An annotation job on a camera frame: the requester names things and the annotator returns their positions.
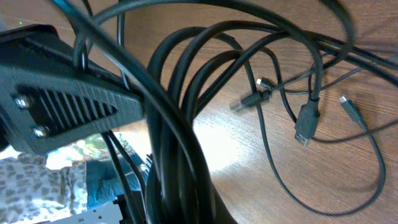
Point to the person in blue jeans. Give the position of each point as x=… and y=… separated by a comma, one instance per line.
x=33, y=193

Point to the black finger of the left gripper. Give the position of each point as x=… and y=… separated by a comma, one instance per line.
x=47, y=103

